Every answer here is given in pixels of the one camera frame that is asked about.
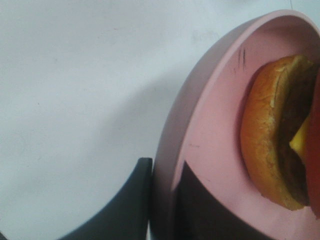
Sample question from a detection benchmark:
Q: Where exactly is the burger with lettuce and tomato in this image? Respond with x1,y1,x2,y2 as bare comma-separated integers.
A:
240,54,320,217

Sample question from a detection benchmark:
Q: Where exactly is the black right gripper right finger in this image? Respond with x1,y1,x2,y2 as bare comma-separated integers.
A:
174,163,251,240

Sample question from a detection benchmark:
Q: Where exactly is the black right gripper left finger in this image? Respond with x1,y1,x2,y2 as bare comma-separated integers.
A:
62,157,153,240

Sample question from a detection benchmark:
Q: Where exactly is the pink round plate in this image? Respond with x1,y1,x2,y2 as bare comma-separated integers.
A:
150,10,320,240

